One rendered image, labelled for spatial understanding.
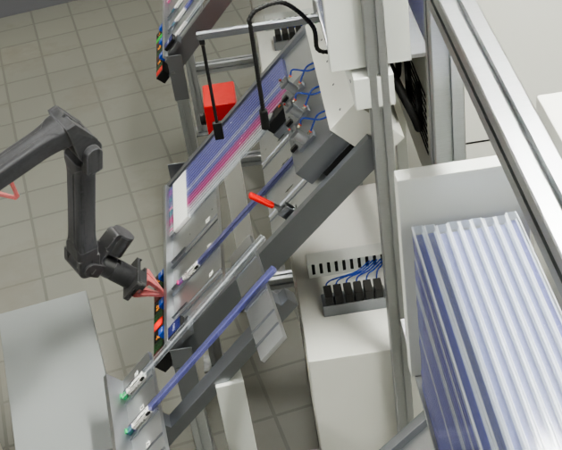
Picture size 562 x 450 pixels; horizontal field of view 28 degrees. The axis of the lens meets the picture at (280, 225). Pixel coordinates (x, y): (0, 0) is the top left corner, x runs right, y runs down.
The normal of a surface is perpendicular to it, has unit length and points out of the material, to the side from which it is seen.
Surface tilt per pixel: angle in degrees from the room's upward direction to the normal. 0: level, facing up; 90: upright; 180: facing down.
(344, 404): 90
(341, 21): 90
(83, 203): 106
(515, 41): 90
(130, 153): 0
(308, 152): 44
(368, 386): 90
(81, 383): 0
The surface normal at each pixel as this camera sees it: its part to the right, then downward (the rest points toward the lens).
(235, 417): 0.21, 0.56
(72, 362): -0.12, -0.80
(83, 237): 0.60, 0.61
